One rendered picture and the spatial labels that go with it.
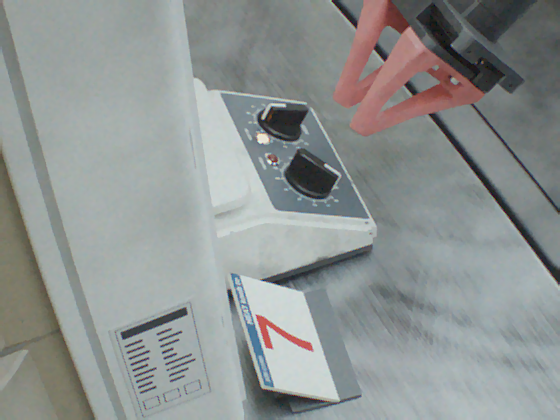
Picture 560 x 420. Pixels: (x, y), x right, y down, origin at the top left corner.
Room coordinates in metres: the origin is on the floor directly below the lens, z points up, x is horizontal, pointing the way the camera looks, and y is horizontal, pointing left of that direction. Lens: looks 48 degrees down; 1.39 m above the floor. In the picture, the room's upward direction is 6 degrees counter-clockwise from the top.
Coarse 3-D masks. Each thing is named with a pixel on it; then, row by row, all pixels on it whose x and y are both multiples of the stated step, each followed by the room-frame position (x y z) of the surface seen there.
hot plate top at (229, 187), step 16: (208, 96) 0.60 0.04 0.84; (208, 112) 0.58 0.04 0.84; (208, 128) 0.57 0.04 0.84; (224, 128) 0.57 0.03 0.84; (208, 144) 0.55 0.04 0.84; (224, 144) 0.55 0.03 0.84; (208, 160) 0.54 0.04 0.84; (224, 160) 0.54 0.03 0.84; (208, 176) 0.53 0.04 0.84; (224, 176) 0.52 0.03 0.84; (240, 176) 0.52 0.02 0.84; (224, 192) 0.51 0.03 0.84; (240, 192) 0.51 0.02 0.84; (224, 208) 0.50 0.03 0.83
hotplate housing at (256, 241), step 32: (256, 96) 0.63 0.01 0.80; (256, 192) 0.53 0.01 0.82; (224, 224) 0.50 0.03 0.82; (256, 224) 0.50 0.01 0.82; (288, 224) 0.51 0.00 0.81; (320, 224) 0.51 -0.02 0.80; (352, 224) 0.52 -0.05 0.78; (224, 256) 0.50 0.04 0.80; (256, 256) 0.50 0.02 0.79; (288, 256) 0.51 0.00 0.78; (320, 256) 0.51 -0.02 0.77
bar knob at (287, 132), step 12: (264, 108) 0.61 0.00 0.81; (276, 108) 0.60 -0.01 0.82; (288, 108) 0.60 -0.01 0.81; (300, 108) 0.61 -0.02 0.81; (264, 120) 0.60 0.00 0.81; (276, 120) 0.60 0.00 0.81; (288, 120) 0.60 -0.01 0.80; (300, 120) 0.60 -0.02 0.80; (276, 132) 0.59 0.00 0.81; (288, 132) 0.59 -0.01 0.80; (300, 132) 0.60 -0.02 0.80
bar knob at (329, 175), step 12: (300, 156) 0.55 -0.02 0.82; (312, 156) 0.56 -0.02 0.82; (288, 168) 0.55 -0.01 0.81; (300, 168) 0.55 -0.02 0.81; (312, 168) 0.55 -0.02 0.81; (324, 168) 0.55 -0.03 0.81; (288, 180) 0.54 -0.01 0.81; (300, 180) 0.54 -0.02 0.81; (312, 180) 0.54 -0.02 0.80; (324, 180) 0.54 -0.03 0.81; (336, 180) 0.54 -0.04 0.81; (300, 192) 0.54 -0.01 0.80; (312, 192) 0.53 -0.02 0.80; (324, 192) 0.54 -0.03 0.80
